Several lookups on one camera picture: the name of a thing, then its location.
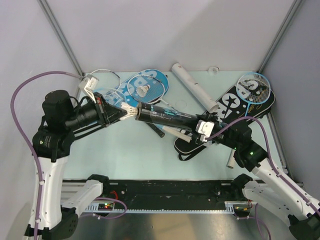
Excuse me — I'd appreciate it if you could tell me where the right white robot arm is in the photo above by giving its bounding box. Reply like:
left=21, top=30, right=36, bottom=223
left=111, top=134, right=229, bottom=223
left=194, top=117, right=320, bottom=240

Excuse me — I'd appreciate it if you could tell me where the clear tube cap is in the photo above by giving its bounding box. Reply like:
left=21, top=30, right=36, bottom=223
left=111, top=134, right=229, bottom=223
left=207, top=66, right=220, bottom=75
left=175, top=100, right=187, bottom=110

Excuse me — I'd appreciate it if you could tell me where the black shuttlecock tube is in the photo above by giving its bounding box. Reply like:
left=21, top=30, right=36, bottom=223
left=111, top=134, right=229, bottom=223
left=134, top=102, right=218, bottom=132

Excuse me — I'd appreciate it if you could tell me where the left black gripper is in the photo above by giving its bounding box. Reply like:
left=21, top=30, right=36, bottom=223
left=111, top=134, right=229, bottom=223
left=65, top=91, right=128, bottom=130

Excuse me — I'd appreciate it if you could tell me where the white shuttlecock tube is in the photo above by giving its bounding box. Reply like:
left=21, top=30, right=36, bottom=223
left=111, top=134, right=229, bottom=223
left=171, top=63, right=219, bottom=114

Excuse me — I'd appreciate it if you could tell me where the white frame racket far left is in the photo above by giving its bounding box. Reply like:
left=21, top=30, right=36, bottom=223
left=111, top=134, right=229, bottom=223
left=86, top=68, right=122, bottom=96

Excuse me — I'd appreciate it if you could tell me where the shuttlecock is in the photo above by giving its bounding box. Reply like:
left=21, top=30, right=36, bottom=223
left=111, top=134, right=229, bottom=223
left=120, top=102, right=138, bottom=120
left=136, top=84, right=150, bottom=98

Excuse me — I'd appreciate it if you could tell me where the light blue racket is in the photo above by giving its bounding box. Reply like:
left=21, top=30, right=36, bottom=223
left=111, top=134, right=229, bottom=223
left=235, top=72, right=271, bottom=117
left=95, top=87, right=165, bottom=138

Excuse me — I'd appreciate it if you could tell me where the white racket white grip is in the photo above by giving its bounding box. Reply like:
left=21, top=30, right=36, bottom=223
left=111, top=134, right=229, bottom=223
left=126, top=74, right=193, bottom=143

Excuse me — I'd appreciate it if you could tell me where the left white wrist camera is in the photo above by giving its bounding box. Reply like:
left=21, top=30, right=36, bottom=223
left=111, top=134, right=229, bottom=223
left=78, top=75, right=99, bottom=103

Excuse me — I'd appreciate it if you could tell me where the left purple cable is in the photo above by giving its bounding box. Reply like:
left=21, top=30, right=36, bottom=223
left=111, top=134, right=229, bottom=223
left=10, top=70, right=83, bottom=238

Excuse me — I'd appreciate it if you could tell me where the clear tube cap far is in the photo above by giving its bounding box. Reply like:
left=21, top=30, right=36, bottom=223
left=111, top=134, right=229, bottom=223
left=207, top=66, right=220, bottom=75

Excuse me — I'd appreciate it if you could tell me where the clear tube cap centre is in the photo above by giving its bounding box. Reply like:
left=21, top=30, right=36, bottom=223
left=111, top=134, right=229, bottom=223
left=175, top=100, right=187, bottom=110

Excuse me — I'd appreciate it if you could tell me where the light blue racket right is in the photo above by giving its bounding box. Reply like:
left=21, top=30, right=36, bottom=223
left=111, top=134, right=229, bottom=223
left=235, top=72, right=271, bottom=117

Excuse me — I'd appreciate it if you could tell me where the black racket cover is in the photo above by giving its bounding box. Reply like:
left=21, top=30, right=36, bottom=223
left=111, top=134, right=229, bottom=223
left=173, top=86, right=275, bottom=161

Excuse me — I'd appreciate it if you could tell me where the light blue racket left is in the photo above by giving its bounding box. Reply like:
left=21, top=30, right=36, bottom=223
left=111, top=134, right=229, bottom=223
left=95, top=87, right=165, bottom=138

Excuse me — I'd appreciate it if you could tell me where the blue racket cover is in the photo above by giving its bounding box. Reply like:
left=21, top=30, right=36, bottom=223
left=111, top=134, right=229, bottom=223
left=96, top=69, right=169, bottom=108

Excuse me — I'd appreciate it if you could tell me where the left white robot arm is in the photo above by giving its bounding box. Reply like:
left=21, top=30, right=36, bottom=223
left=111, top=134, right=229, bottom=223
left=25, top=90, right=127, bottom=240

